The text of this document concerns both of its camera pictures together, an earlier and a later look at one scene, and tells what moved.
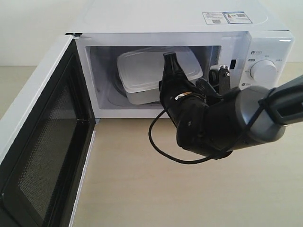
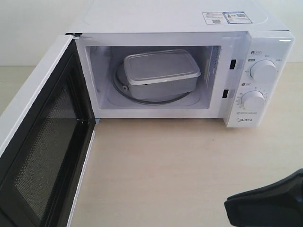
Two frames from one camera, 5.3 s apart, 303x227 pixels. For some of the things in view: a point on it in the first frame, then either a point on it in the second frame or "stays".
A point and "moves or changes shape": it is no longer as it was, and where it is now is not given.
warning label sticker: x=226 y=18 stays
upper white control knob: x=263 y=72 stays
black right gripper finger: x=173 y=74 to x=278 y=204
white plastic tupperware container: x=141 y=70 moves or changes shape
